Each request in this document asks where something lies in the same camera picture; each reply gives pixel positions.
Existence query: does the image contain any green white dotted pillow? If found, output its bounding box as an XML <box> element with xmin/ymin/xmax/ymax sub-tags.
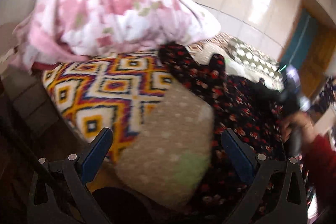
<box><xmin>227</xmin><ymin>38</ymin><xmax>282</xmax><ymax>89</ymax></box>

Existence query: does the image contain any wooden door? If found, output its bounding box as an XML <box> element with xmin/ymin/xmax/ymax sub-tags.
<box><xmin>280</xmin><ymin>9</ymin><xmax>335</xmax><ymax>98</ymax></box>

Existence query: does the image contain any pink floral fleece blanket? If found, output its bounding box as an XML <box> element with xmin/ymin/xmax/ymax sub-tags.
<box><xmin>12</xmin><ymin>0</ymin><xmax>221</xmax><ymax>71</ymax></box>

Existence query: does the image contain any person's right hand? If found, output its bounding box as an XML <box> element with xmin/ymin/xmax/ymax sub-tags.
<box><xmin>280</xmin><ymin>111</ymin><xmax>318</xmax><ymax>146</ymax></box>

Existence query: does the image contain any black red floral dress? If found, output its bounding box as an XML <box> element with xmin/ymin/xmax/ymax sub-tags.
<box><xmin>158</xmin><ymin>41</ymin><xmax>313</xmax><ymax>224</ymax></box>

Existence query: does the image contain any beige dotted quilted bedspread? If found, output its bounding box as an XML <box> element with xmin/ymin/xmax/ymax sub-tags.
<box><xmin>116</xmin><ymin>80</ymin><xmax>214</xmax><ymax>209</ymax></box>

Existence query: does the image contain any red sleeve right forearm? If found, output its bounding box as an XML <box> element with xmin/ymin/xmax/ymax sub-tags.
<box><xmin>303</xmin><ymin>135</ymin><xmax>335</xmax><ymax>213</ymax></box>

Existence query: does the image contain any geometric patterned plush blanket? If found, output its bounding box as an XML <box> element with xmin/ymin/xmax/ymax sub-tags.
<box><xmin>42</xmin><ymin>51</ymin><xmax>173</xmax><ymax>162</ymax></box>

